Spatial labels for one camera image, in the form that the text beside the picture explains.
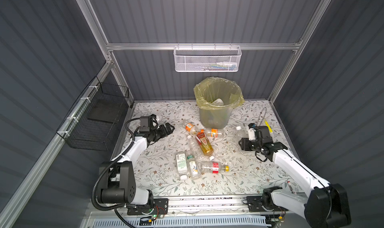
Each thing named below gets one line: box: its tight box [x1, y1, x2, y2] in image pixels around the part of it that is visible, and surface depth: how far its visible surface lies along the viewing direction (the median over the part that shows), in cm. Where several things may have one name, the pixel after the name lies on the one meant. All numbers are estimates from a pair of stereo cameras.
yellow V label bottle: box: [211, 98, 224, 106], surface depth 106 cm
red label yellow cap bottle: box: [200, 161, 230, 174], surface depth 86 cm
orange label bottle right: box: [200, 128, 226, 138], surface depth 101 cm
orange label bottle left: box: [182, 122, 199, 135], surface depth 103 cm
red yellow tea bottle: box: [195, 132, 214, 157], surface depth 92 cm
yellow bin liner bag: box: [193, 77, 245, 111], surface depth 97 cm
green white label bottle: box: [175, 152, 188, 181], surface depth 86 cm
